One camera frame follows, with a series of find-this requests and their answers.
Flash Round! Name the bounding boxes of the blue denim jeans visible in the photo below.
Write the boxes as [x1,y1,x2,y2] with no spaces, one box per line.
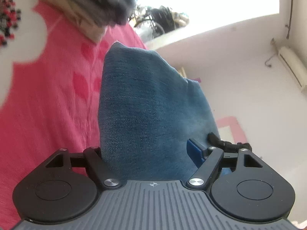
[98,42,218,181]

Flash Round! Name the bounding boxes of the stack of folded clothes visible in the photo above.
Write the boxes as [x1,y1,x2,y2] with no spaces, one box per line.
[43,0,136,44]

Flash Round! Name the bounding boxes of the cream bedside nightstand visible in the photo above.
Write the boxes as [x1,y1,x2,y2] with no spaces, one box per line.
[177,67,187,78]

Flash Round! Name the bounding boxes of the pink floral bed blanket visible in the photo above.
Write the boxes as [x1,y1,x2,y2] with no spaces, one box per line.
[1,0,144,229]

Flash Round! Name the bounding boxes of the white wall air conditioner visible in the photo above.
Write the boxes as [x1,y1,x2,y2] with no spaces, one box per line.
[278,46,306,94]

